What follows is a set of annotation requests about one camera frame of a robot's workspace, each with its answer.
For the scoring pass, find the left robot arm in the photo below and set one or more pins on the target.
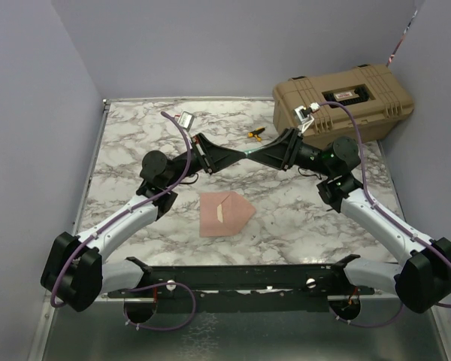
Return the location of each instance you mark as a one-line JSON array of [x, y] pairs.
[[77, 272]]

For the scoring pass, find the tan plastic case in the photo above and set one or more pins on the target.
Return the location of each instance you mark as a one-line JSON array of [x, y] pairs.
[[371, 93]]

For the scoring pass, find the pink envelope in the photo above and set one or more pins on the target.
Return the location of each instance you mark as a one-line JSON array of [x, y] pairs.
[[223, 214]]

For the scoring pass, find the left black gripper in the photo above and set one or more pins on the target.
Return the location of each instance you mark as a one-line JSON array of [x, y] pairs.
[[215, 158]]

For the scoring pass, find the cream paper letter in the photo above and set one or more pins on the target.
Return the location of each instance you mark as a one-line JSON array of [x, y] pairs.
[[219, 213]]

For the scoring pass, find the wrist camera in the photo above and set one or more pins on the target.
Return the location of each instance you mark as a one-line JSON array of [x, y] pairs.
[[186, 119], [304, 116]]

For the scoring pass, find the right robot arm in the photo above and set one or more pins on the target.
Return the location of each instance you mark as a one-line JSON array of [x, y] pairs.
[[421, 273]]

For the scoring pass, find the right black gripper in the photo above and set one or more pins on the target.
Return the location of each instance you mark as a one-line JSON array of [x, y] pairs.
[[282, 153]]

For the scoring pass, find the yellow handled screwdriver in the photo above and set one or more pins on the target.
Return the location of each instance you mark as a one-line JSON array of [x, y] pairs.
[[256, 133]]

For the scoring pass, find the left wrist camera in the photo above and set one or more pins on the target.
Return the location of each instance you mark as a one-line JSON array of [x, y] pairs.
[[186, 119]]

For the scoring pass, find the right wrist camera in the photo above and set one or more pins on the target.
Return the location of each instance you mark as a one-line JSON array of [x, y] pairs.
[[304, 116]]

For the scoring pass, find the black mounting rail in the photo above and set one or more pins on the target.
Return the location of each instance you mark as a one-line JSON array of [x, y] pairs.
[[242, 288]]

